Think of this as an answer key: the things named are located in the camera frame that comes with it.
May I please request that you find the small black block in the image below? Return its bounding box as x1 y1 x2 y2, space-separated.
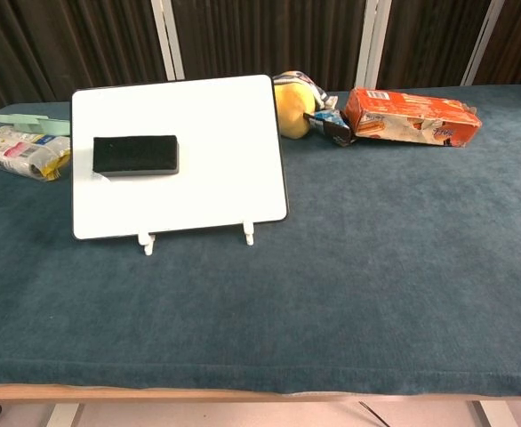
92 134 180 181

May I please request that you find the white rectangular board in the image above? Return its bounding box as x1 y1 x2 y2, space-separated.
70 74 289 242

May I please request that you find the yellow plush toy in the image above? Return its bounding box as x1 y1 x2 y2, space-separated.
272 69 338 140

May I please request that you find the small blue white packet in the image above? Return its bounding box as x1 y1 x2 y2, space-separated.
303 109 357 148

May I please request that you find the dark blue tablecloth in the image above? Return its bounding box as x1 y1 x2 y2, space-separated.
0 84 521 398

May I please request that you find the crumpled orange carton box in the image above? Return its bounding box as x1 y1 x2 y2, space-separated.
343 86 484 149

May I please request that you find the mint green dustpan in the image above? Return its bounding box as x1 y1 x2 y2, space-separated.
0 113 72 137

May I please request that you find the white yellow snack packet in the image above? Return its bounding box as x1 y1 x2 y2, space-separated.
0 125 72 182

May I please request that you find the metal table leg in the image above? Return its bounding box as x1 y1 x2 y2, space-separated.
467 399 520 427
45 402 84 427

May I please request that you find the white frame post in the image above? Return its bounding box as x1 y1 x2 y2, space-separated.
150 0 186 82
357 0 393 93
459 0 506 86

